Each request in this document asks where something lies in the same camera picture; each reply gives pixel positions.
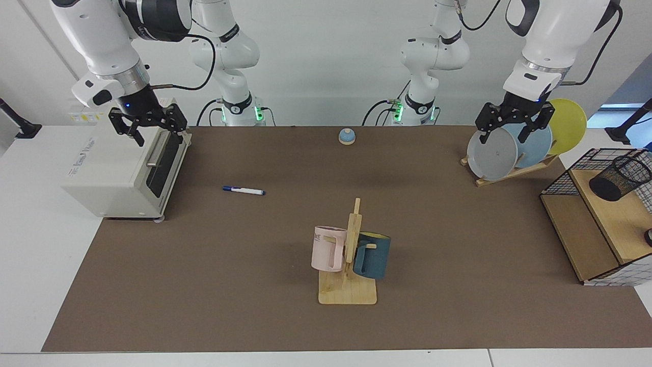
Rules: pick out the blue and white marker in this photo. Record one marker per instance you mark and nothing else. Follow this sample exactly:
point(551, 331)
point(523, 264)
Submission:
point(244, 190)

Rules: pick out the black mesh pen holder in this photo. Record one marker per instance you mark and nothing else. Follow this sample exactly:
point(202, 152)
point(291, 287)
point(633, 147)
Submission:
point(614, 181)

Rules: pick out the light blue plate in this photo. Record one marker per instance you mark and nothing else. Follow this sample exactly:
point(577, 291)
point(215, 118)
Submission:
point(539, 148)

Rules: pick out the grey plate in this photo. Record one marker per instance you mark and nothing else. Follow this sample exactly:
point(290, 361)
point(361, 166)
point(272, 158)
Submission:
point(491, 155)

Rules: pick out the wooden plate rack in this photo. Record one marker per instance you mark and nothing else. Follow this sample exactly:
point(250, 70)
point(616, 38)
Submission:
point(532, 166)

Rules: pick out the yellow plate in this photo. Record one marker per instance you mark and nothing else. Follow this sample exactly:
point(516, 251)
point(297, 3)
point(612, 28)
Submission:
point(568, 125)

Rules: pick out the pale toaster oven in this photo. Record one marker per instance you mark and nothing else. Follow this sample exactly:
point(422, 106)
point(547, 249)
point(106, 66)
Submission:
point(112, 176)

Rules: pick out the small blue round bell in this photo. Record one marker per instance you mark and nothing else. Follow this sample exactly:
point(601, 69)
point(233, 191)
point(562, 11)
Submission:
point(347, 136)

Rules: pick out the brown table cloth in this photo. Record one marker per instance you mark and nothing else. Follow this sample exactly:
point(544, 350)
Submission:
point(254, 265)

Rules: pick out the small black round object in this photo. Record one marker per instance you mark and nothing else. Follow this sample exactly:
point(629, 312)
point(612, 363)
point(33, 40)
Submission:
point(649, 237)

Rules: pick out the dark teal cup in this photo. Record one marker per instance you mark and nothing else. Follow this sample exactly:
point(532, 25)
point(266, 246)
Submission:
point(377, 260)

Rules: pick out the pink cup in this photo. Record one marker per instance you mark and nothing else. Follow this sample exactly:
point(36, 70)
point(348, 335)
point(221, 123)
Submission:
point(323, 252)

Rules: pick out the wooden cup stand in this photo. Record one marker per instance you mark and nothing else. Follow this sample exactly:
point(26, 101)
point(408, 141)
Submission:
point(349, 293)

